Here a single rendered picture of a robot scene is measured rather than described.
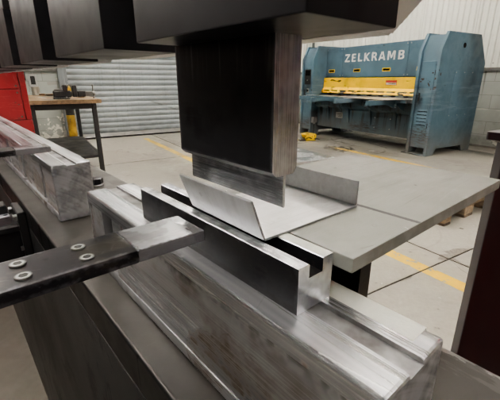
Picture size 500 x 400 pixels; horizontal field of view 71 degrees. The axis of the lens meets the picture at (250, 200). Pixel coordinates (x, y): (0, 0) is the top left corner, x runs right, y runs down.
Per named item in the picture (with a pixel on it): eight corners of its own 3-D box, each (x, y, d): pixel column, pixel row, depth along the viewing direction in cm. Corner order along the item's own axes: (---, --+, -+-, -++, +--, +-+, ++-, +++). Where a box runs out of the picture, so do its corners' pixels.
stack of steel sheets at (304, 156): (336, 161, 439) (336, 157, 437) (294, 167, 410) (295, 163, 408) (290, 148, 521) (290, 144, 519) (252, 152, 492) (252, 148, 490)
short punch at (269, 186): (294, 204, 22) (301, 35, 19) (271, 211, 21) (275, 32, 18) (204, 173, 29) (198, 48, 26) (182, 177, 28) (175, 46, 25)
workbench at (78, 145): (111, 178, 420) (93, 40, 372) (39, 187, 383) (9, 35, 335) (88, 152, 565) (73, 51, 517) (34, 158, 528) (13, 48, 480)
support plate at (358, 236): (498, 188, 37) (501, 179, 36) (351, 274, 20) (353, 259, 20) (350, 160, 50) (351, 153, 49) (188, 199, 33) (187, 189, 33)
